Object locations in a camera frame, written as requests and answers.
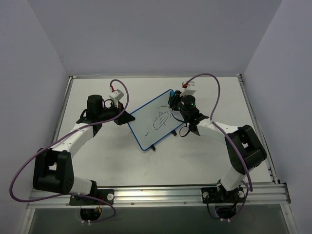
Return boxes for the blue bone-shaped eraser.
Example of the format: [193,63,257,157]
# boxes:
[168,91,177,109]

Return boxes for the blue framed whiteboard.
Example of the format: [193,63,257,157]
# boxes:
[128,89,183,151]

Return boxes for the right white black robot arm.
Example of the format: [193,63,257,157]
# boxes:
[168,91,267,201]

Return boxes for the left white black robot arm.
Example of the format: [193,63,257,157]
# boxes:
[33,95,135,204]

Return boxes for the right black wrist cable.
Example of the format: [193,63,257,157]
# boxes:
[170,109,193,137]

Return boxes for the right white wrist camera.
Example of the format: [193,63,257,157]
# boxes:
[180,81,196,97]

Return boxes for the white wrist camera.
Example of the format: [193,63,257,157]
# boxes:
[180,81,196,97]
[109,89,124,109]

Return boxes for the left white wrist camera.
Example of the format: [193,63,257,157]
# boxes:
[109,89,124,109]

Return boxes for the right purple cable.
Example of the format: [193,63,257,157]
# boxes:
[185,73,254,222]

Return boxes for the purple cable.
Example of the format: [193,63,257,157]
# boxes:
[9,79,129,223]
[185,73,254,222]

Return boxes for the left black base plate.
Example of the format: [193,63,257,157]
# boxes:
[69,189,115,206]

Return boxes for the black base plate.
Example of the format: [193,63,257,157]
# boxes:
[69,189,115,206]
[201,187,245,204]

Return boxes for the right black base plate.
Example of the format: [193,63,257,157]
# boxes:
[201,187,245,204]

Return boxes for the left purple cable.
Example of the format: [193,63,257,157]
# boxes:
[9,79,129,223]

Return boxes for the aluminium front rail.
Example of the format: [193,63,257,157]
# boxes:
[27,183,291,209]

